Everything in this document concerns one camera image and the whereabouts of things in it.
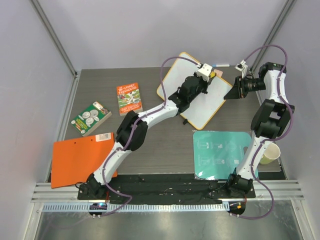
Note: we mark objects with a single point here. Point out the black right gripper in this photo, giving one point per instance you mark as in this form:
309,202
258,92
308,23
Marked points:
240,87

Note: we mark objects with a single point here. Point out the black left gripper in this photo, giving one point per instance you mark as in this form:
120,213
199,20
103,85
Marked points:
204,82

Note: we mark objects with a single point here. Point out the yellow-framed whiteboard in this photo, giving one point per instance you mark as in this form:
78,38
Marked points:
204,106

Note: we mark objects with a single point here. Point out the yellow bone-shaped eraser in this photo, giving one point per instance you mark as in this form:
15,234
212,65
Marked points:
212,74

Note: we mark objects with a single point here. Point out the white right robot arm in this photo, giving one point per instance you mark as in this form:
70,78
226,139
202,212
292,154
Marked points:
269,123

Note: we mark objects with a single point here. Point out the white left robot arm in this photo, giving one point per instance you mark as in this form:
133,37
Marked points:
132,131

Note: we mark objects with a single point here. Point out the blue-capped whiteboard marker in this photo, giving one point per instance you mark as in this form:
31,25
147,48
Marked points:
220,65

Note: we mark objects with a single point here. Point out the pink eraser block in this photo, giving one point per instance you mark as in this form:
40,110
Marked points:
219,73

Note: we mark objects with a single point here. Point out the teal plastic cutting board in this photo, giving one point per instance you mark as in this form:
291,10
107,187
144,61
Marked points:
218,153

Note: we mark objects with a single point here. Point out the orange treehouse book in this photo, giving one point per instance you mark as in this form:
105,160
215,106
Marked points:
129,99

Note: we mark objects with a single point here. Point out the light green paper cup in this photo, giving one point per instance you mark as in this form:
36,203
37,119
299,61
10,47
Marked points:
271,154

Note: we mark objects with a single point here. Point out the green paperback book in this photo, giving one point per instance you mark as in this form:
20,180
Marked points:
90,119

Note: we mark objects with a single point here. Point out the orange folder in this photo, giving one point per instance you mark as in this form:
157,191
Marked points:
73,160

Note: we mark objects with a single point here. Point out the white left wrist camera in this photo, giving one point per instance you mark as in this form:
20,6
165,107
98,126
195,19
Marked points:
204,71

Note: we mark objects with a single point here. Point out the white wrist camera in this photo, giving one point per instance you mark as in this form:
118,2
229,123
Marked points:
242,67
204,71

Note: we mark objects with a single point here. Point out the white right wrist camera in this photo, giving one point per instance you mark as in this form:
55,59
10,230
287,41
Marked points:
242,67

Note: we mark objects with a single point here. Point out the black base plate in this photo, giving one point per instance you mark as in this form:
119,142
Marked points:
156,189

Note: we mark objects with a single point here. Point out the perforated cable duct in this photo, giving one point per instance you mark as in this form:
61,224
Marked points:
139,208

